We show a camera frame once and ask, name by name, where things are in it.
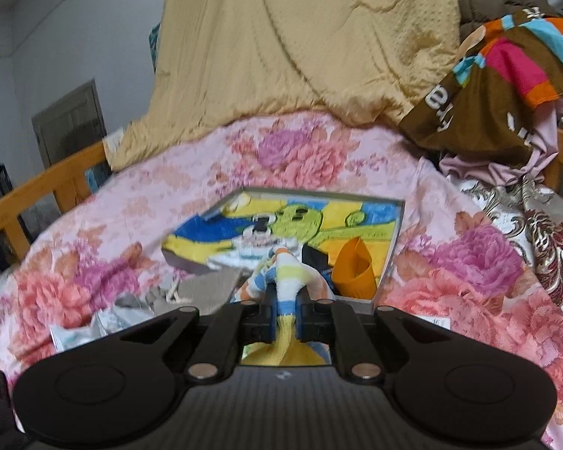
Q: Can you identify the grey shallow storage box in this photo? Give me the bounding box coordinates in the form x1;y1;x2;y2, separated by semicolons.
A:
160;186;407;316

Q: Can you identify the pink floral bedspread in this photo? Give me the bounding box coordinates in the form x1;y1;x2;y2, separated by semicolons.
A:
0;113;563;449

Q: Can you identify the colourful patterned pillow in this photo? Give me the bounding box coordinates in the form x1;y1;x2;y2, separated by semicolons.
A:
148;23;160;71

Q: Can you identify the grey wall cabinet door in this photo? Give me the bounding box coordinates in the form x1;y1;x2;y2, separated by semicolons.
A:
32;79;107;168

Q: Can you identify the white plastic bag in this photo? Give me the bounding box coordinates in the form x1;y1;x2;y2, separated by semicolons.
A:
50;294;154;353

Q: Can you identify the beige drawstring pouch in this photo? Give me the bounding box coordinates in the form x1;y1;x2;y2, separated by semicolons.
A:
145;267;242;315

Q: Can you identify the wooden bed frame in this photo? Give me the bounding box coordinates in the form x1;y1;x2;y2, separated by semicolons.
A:
0;141;105;261

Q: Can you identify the striped pastel sock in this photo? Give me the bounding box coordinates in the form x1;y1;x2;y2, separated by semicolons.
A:
233;247;334;367

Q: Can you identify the lilac pink garment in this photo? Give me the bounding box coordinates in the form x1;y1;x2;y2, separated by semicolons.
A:
439;97;563;186

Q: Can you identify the orange cloth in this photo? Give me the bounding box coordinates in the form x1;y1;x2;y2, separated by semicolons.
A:
331;237;377;300

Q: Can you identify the brown multicolour printed shirt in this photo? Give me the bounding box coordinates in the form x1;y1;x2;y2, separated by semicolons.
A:
399;7;563;159

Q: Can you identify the beige yellow quilt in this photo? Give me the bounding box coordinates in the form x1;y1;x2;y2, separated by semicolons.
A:
105;0;460;171

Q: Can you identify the maroon gold damask cloth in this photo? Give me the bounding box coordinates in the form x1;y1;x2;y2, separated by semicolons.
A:
450;177;563;311

